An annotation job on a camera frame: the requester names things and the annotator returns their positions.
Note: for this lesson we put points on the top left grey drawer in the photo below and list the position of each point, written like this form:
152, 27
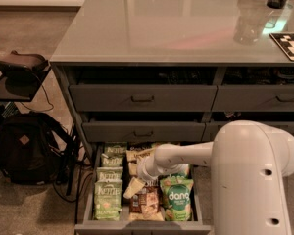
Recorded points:
142, 98

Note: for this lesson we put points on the rear green kettle bag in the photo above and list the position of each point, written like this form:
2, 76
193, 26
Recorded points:
115, 148

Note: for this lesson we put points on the black white marker board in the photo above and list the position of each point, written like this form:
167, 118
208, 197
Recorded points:
285, 41

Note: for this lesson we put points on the middle green dang bag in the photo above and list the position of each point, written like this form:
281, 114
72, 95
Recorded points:
180, 171

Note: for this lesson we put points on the rear brown chip bag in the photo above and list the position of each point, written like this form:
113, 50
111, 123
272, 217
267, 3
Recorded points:
140, 146

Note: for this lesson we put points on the middle right grey drawer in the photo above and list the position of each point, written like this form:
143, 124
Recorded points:
212, 128

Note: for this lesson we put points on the front green kettle bag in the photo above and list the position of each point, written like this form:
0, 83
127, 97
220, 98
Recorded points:
108, 199

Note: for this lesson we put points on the open bottom left drawer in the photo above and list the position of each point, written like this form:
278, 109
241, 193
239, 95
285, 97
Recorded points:
200, 224

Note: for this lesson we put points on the top right grey drawer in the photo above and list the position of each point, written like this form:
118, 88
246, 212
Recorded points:
254, 98

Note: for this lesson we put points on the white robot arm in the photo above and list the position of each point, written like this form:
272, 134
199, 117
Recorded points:
248, 161

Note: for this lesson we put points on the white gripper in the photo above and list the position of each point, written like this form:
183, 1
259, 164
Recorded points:
143, 169

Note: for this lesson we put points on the brown sea salt bag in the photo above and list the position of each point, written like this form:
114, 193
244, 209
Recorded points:
145, 205
133, 157

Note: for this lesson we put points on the black backpack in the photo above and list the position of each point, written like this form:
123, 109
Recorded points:
34, 149

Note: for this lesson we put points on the front green dang bag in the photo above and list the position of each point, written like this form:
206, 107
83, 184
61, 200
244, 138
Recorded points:
176, 198

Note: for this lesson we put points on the brown headset device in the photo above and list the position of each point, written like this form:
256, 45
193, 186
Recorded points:
22, 67

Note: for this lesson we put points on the middle left grey drawer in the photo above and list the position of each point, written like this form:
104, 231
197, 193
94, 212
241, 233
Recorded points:
142, 131

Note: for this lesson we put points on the grey drawer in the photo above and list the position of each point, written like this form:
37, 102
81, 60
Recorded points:
142, 131
254, 98
142, 98
212, 128

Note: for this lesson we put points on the green kettle bag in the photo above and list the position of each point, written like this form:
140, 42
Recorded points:
115, 148
109, 173
108, 199
111, 161

